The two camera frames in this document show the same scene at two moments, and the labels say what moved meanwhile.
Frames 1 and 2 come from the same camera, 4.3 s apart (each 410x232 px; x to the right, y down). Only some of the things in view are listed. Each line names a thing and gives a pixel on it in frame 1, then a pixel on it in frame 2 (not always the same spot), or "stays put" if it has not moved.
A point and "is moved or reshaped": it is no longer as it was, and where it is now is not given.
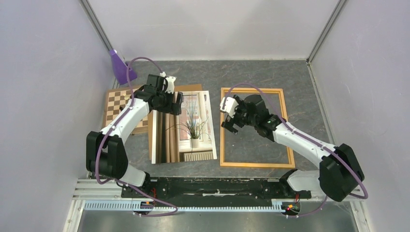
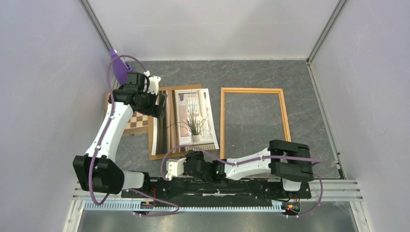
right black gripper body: [241, 117] to [199, 155]
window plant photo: [186, 137] stays put
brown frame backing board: [177, 89] is moved or reshaped
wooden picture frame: [253, 90] stays put
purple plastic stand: [120, 67] stays put
